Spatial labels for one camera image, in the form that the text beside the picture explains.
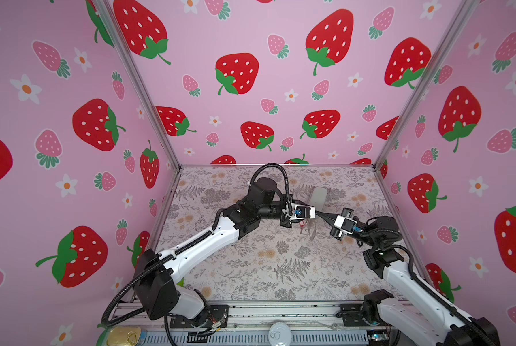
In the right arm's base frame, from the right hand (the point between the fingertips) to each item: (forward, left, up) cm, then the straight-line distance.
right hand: (317, 210), depth 67 cm
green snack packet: (-19, +48, -29) cm, 59 cm away
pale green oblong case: (+28, -6, -29) cm, 41 cm away
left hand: (+1, +2, +1) cm, 2 cm away
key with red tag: (+12, +2, -29) cm, 31 cm away
